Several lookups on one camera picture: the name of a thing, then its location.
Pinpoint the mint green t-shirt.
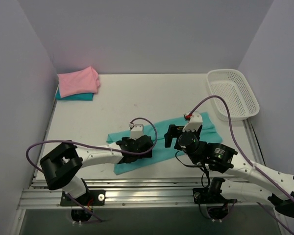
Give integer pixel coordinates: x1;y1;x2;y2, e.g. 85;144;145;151
114;112;222;175

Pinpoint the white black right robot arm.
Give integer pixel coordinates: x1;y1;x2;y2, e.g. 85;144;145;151
164;124;294;218

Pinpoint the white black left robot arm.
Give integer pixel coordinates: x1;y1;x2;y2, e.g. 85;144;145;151
40;135;154;205

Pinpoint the white perforated plastic basket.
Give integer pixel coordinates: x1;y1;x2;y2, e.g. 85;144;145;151
206;69;260;121

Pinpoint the folded teal t-shirt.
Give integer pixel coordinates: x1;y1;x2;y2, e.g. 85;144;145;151
55;89;94;101

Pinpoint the folded pink t-shirt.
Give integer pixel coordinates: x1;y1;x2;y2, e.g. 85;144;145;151
57;66;100;98

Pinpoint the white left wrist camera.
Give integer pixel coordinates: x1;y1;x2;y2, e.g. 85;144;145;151
130;124;144;140

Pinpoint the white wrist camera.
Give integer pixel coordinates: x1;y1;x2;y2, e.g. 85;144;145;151
182;112;203;132
130;124;144;140

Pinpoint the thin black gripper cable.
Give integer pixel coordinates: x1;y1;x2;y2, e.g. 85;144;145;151
174;150;211;189

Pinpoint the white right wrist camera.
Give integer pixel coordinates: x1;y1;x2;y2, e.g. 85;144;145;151
182;112;203;132

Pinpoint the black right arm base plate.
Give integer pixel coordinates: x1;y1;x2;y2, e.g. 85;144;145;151
193;188;237;205

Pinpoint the aluminium mounting rail frame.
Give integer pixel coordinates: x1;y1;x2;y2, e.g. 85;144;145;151
17;119;284;211

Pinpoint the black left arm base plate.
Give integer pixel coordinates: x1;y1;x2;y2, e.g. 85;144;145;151
60;189;106;207

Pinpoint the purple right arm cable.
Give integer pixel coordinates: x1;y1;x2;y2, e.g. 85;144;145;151
191;95;294;235

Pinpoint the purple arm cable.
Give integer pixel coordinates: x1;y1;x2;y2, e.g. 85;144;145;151
191;95;294;235
25;117;158;222

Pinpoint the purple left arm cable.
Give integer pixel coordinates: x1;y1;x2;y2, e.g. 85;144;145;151
25;117;158;222

